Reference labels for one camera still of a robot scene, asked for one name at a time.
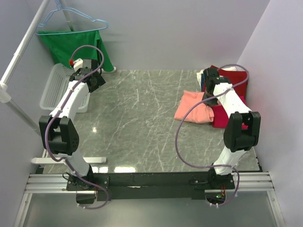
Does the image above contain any salmon pink t shirt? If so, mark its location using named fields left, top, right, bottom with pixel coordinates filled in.
left=174, top=90, right=214, bottom=123

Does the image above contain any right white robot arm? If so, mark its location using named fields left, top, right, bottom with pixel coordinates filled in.
left=202, top=67, right=261, bottom=189

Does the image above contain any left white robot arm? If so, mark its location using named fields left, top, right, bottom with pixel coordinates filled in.
left=39, top=59, right=105, bottom=190

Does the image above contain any blue folded shirt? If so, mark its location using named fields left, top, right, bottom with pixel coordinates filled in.
left=200, top=73, right=205, bottom=91

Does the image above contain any dark red folded shirt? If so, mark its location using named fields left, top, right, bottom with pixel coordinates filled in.
left=203, top=66, right=248, bottom=97

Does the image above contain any white plastic laundry basket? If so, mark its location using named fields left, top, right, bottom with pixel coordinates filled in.
left=39, top=62, right=91, bottom=113

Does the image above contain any green hanging t shirt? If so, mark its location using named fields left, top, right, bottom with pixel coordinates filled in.
left=38, top=31, right=116, bottom=72

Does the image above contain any magenta folded shirt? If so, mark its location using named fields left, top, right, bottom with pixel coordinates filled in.
left=209, top=96, right=246, bottom=129

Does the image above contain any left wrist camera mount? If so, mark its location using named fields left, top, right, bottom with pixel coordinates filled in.
left=69, top=58, right=83, bottom=71

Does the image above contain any light blue wire hanger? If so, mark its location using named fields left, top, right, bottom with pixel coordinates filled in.
left=35, top=0, right=109, bottom=36

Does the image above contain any white clothes rack frame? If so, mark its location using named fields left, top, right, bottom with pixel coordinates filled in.
left=0, top=0, right=117, bottom=165

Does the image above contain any aluminium rail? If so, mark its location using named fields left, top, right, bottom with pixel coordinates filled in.
left=24, top=172, right=274, bottom=194

